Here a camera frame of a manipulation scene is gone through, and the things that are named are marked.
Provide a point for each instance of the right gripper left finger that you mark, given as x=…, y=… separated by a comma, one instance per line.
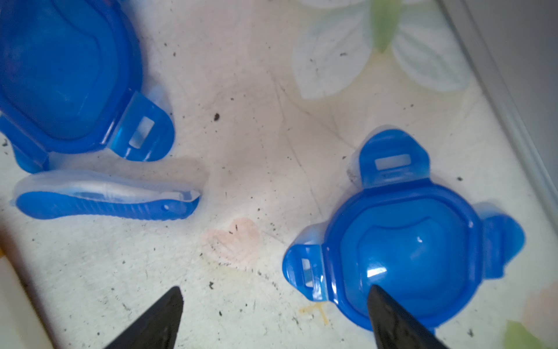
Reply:
x=157, y=327

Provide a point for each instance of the white bottle yellow cap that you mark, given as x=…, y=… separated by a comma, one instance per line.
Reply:
x=21, y=326

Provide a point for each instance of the blue toothbrush case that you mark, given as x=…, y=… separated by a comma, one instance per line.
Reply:
x=62, y=193

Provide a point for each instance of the silver metal case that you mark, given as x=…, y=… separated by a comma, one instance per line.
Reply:
x=512, y=46

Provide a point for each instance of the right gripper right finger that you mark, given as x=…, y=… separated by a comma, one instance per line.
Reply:
x=394, y=327

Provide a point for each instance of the blue lid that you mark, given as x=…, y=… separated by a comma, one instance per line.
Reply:
x=421, y=242
x=71, y=79

